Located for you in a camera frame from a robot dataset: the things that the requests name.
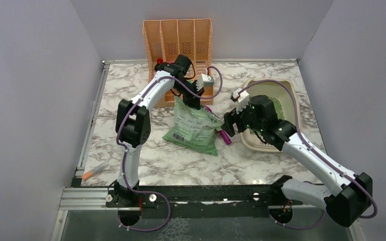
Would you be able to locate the beige litter box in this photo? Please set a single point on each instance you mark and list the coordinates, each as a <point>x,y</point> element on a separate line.
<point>284,97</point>

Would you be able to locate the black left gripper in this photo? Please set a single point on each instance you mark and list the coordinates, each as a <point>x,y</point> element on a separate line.
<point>192,100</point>

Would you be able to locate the purple litter scoop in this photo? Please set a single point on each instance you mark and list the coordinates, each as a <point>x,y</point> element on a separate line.
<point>223,134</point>

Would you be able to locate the orange grey marker pen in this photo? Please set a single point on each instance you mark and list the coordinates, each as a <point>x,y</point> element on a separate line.
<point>94,171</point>

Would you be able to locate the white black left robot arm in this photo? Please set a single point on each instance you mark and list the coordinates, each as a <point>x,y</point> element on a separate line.
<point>133,125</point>

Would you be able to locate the orange plastic file organizer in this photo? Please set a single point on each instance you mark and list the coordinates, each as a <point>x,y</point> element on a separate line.
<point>166,39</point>

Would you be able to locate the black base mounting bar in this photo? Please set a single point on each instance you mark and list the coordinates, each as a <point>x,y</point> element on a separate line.
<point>198,201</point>

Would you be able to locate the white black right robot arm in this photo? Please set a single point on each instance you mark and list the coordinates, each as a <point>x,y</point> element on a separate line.
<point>343,195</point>

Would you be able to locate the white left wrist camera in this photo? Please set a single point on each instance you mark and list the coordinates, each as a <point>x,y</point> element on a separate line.
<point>204,81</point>

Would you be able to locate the green litter bag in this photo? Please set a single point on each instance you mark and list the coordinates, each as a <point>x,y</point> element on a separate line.
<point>194,128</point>

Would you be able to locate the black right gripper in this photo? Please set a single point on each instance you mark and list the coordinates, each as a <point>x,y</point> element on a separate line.
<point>231,117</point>

